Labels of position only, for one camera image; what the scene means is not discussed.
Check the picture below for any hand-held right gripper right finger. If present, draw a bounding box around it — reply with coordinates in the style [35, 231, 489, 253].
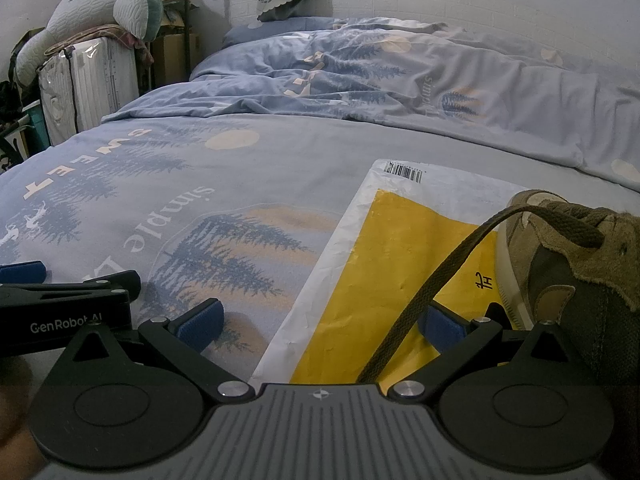
[390, 307, 576, 403]

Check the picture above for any dark metal rack pole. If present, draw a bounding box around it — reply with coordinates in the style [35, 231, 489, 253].
[182, 0, 195, 82]

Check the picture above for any cardboard box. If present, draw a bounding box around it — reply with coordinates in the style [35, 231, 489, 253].
[150, 0, 202, 87]

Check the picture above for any yellow and white plastic bag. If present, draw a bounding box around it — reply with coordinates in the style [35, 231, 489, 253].
[250, 159, 551, 397]

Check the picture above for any grey-blue tree print bed sheet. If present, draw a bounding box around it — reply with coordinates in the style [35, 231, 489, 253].
[0, 112, 640, 392]

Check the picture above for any blue pillow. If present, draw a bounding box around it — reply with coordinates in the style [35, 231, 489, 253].
[222, 16, 342, 49]

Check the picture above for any person's left hand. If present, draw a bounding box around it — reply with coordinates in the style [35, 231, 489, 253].
[0, 360, 33, 443]

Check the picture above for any white and green plush toy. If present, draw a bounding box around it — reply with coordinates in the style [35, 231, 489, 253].
[12, 0, 164, 87]

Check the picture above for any blue tree print duvet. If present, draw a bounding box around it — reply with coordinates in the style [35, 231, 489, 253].
[102, 17, 640, 187]

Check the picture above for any brown shoelace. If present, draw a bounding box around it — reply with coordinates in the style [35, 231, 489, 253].
[357, 200, 609, 386]

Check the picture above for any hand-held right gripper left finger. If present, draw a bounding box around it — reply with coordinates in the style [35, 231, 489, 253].
[75, 298, 253, 403]

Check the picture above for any white suitcase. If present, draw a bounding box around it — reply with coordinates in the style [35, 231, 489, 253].
[39, 37, 141, 147]

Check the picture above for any teal plastic container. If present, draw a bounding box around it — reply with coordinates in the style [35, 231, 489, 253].
[22, 100, 52, 154]

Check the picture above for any pinkish cloth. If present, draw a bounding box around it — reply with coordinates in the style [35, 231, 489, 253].
[45, 22, 154, 67]

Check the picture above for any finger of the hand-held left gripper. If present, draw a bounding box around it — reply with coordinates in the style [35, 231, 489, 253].
[0, 270, 142, 301]
[0, 261, 47, 286]

